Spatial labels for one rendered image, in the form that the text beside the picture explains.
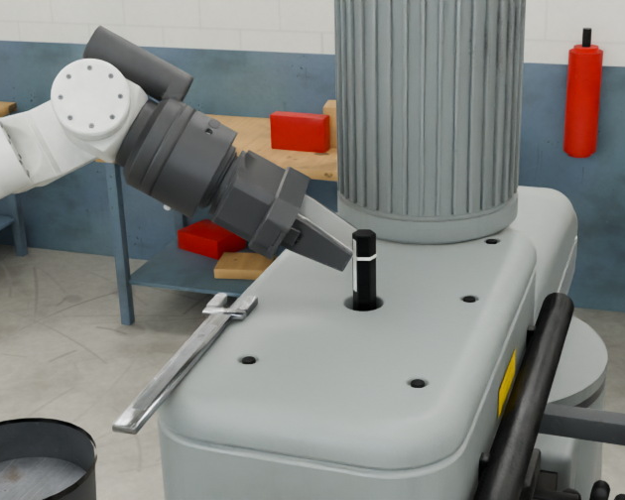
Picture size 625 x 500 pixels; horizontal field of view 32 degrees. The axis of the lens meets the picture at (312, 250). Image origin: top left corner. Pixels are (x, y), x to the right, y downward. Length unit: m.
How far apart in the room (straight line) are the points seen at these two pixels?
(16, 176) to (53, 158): 0.07
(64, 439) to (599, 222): 2.93
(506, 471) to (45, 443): 2.67
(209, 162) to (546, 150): 4.44
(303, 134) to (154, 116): 4.03
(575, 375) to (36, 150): 0.88
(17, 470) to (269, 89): 2.77
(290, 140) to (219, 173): 4.05
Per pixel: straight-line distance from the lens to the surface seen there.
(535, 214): 1.64
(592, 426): 1.37
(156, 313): 5.57
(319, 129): 4.95
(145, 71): 1.00
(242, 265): 5.34
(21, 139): 1.03
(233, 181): 0.95
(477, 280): 1.08
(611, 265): 5.50
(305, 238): 0.97
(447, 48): 1.10
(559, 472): 1.51
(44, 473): 3.44
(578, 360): 1.66
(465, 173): 1.14
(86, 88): 0.95
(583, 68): 5.09
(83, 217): 6.35
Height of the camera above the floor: 2.32
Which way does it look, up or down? 22 degrees down
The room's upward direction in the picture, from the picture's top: 2 degrees counter-clockwise
